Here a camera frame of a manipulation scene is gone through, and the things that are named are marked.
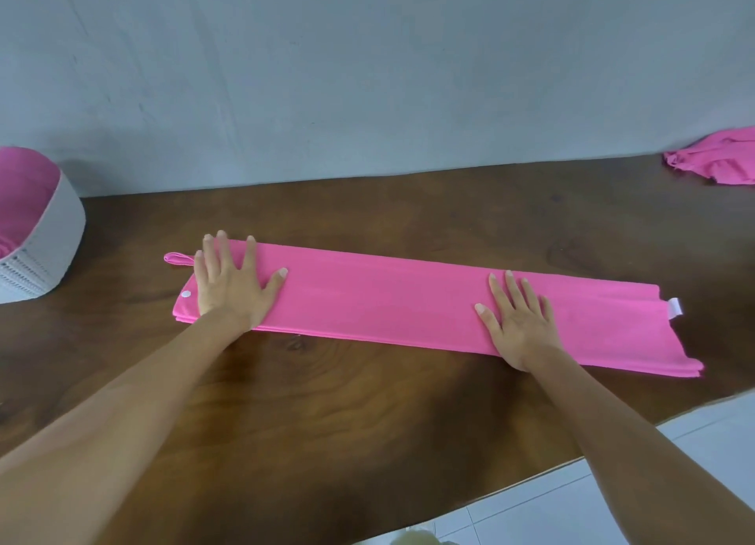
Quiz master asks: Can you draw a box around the person's right hand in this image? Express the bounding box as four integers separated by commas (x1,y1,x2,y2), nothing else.
474,270,567,374

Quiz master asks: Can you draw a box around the person's left hand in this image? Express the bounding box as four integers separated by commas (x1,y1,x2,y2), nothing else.
194,230,289,333

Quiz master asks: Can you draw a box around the pink towel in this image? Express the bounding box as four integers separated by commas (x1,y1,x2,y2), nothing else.
164,239,705,380

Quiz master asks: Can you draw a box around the person's left forearm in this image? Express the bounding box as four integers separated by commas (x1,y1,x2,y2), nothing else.
0,307,256,545

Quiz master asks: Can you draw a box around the person's right forearm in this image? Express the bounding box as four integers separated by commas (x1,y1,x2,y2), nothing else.
519,344,755,545

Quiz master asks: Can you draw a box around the white woven basket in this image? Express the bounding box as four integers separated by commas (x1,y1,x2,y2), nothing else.
0,146,87,305

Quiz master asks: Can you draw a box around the pink cloth in basket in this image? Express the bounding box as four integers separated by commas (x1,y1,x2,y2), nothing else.
0,147,61,258

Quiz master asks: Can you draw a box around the crumpled pink cloth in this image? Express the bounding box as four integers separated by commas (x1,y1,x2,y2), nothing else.
662,126,755,186

